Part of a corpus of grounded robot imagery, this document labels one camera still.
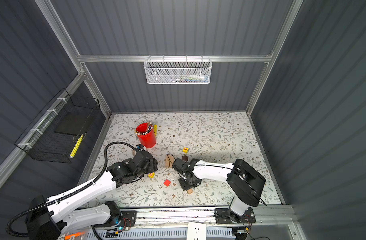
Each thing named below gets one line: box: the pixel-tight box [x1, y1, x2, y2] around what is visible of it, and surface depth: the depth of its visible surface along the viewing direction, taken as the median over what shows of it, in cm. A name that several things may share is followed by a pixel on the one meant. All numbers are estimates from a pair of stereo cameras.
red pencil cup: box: [135, 122, 157, 149], surface depth 97 cm
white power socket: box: [186, 221, 207, 240], surface depth 68 cm
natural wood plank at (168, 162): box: [165, 154, 173, 168], surface depth 93 cm
